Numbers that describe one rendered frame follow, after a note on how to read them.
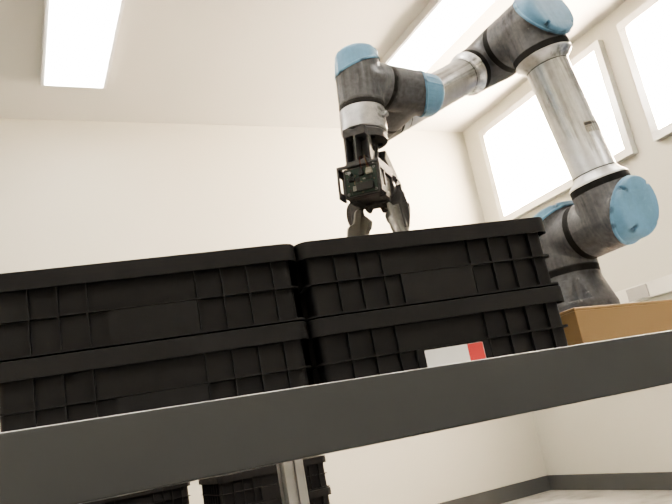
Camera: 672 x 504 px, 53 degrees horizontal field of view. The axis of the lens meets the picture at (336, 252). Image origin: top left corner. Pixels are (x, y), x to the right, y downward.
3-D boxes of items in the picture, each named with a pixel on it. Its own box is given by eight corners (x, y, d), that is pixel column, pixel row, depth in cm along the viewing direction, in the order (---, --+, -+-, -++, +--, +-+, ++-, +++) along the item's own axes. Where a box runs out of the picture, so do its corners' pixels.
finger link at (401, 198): (387, 234, 106) (369, 186, 108) (391, 236, 107) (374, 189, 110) (414, 221, 104) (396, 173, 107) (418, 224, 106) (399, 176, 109)
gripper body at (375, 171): (337, 204, 104) (330, 131, 107) (359, 217, 111) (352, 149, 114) (384, 193, 101) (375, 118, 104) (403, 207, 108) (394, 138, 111)
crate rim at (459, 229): (469, 278, 132) (466, 267, 133) (550, 230, 105) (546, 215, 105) (267, 305, 121) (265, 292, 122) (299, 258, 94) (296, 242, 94)
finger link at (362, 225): (336, 262, 104) (343, 204, 105) (351, 269, 109) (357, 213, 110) (355, 263, 102) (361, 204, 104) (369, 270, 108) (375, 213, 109)
